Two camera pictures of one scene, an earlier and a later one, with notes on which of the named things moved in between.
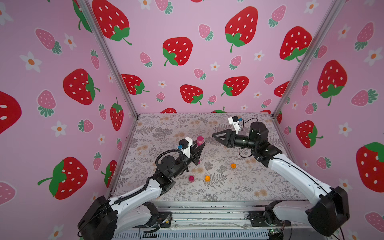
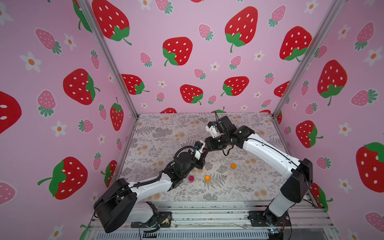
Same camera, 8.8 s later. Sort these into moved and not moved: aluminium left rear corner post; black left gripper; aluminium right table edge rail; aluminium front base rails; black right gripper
Moved: black right gripper; black left gripper
Not moved: aluminium right table edge rail; aluminium front base rails; aluminium left rear corner post
